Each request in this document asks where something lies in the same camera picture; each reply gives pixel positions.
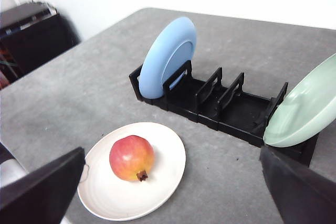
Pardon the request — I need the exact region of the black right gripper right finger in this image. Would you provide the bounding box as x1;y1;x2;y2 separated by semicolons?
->
259;146;336;224

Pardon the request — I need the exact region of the white plate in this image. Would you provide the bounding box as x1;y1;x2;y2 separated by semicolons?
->
77;122;186;221

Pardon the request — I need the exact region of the red pomegranate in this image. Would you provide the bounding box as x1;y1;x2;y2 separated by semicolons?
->
109;135;155;182

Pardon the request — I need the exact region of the green plate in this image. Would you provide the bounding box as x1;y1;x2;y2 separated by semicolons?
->
263;54;336;147

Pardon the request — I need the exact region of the black plate rack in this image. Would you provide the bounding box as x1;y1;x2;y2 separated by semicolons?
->
129;60;319;166

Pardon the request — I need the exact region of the blue plate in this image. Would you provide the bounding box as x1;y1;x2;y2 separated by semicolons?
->
139;17;197;99

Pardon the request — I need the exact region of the dark cabinet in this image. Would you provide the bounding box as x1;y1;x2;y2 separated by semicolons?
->
0;2;81;90

